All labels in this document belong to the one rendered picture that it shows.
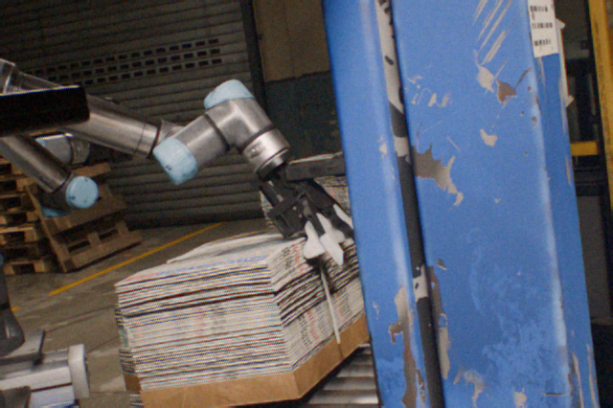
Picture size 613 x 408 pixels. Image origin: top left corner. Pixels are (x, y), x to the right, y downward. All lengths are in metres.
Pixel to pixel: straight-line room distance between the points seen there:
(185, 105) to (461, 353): 9.83
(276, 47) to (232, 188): 1.46
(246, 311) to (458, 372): 1.17
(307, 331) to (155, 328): 0.25
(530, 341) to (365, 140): 0.10
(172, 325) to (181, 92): 8.63
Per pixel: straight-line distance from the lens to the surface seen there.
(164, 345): 1.66
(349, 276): 1.81
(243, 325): 1.58
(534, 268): 0.39
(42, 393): 2.30
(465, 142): 0.39
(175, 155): 1.65
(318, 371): 1.64
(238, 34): 9.90
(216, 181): 10.14
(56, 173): 2.35
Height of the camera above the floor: 1.30
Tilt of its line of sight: 7 degrees down
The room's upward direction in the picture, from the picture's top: 8 degrees counter-clockwise
